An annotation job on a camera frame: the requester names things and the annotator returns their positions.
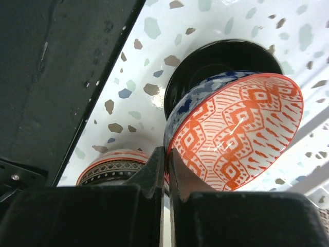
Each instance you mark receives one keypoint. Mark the brown striped bowl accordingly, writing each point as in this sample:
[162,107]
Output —
[119,164]

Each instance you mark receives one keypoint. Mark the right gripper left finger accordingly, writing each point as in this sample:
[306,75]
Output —
[150,178]

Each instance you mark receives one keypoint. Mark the red patterned bowl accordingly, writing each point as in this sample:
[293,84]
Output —
[240,130]

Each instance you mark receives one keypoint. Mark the black bowl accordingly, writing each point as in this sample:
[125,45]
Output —
[213,59]

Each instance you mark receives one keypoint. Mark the blue patterned bowl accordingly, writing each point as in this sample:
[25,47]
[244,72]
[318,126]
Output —
[195,96]

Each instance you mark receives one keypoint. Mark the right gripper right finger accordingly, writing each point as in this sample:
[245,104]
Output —
[186,181]

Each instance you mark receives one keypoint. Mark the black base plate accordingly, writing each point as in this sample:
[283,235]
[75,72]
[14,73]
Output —
[55,59]

